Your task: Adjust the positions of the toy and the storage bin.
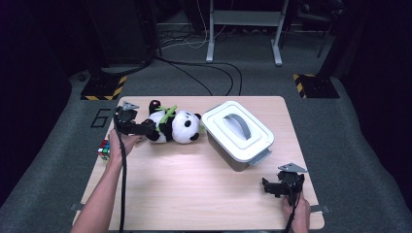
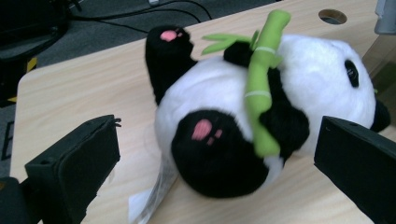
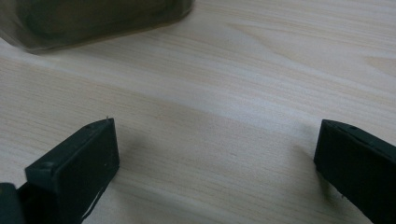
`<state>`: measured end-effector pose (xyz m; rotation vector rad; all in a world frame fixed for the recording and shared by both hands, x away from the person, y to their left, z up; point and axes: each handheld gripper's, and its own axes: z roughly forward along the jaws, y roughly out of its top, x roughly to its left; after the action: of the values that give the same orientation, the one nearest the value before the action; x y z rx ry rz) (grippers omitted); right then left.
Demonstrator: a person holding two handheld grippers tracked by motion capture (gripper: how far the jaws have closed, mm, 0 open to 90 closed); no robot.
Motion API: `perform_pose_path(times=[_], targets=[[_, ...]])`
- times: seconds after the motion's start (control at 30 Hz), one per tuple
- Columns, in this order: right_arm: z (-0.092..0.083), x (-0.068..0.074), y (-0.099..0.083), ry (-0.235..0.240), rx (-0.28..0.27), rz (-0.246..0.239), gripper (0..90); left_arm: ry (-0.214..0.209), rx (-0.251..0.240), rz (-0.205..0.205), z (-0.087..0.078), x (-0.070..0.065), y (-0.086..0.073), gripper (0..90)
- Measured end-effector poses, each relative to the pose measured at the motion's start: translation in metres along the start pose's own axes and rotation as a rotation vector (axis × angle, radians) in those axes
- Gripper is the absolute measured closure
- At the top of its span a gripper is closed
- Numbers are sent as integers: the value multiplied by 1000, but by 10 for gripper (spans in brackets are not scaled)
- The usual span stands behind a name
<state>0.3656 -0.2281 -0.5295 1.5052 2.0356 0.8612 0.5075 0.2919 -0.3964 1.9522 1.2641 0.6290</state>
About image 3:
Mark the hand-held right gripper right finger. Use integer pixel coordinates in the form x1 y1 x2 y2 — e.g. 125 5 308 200
313 119 396 224

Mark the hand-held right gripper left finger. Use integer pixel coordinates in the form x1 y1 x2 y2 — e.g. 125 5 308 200
17 117 120 224

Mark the translucent brown plastic container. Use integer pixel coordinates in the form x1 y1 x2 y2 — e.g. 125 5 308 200
0 0 196 54

